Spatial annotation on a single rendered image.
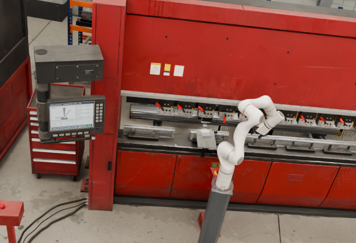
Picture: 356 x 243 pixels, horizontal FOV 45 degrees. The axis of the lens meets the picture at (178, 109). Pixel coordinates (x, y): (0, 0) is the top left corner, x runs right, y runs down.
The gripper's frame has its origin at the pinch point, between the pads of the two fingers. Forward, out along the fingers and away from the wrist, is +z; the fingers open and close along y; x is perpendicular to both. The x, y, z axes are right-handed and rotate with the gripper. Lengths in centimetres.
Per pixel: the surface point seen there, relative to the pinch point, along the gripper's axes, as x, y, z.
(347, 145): -35, -118, -21
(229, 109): -37.7, 12.9, 13.8
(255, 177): -17, -59, 58
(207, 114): -37, 26, 30
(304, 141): -35, -77, 1
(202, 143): -16, 20, 49
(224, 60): -45, 51, -23
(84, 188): -27, 70, 190
